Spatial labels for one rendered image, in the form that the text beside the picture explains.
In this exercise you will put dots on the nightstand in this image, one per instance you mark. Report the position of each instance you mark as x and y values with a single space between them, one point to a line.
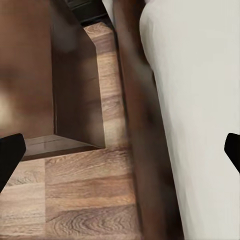
49 80

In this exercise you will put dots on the bed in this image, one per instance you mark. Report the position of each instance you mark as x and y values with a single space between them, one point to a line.
180 63

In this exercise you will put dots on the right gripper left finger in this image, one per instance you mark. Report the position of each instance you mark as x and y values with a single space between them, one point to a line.
12 149

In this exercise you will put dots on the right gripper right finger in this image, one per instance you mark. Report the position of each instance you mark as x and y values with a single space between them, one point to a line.
232 149

